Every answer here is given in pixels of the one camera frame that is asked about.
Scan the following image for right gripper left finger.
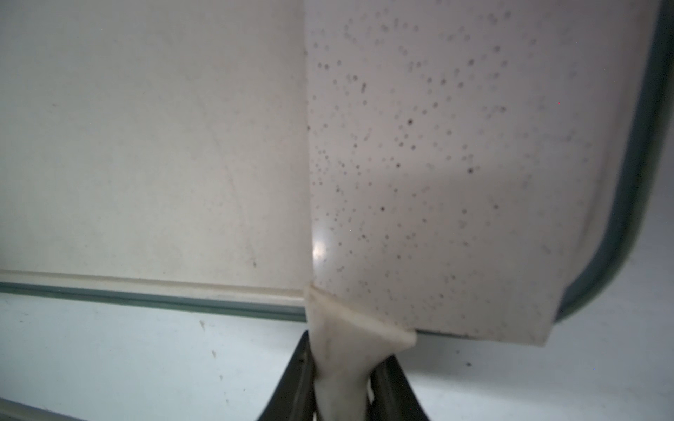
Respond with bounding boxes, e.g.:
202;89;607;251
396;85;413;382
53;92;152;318
257;331;317;421

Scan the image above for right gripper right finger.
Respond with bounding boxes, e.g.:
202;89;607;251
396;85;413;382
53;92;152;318
368;355;429;421

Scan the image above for beige green-rimmed cutting board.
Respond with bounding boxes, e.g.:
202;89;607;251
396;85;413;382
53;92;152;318
0;0;674;323

